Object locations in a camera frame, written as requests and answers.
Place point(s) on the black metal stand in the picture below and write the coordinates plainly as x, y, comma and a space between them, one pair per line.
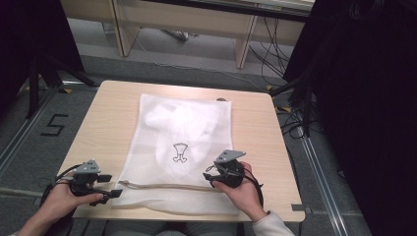
34, 85
305, 98

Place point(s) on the white mesh laundry bag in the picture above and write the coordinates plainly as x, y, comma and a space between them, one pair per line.
157, 200

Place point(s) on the metal floor rail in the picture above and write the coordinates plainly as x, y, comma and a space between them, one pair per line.
323, 183
23, 134

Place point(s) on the person's right hand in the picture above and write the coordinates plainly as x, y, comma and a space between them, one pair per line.
242, 193

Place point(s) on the black curtain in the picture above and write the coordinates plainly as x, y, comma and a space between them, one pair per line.
367, 114
29, 32

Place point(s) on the small dark round object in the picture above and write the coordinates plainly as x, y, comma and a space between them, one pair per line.
221, 99

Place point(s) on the white garment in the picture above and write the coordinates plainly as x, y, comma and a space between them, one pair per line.
183, 121

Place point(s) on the person's left hand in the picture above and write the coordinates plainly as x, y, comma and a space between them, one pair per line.
62, 201

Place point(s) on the grey power strip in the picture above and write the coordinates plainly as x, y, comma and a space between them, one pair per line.
177, 34

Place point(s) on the light wooden desk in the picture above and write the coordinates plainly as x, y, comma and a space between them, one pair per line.
183, 18

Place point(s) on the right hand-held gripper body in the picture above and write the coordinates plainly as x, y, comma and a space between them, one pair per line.
229, 172

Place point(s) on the person's lap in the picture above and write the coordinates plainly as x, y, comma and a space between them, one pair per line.
170, 228

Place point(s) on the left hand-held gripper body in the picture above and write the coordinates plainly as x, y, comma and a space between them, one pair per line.
84, 179

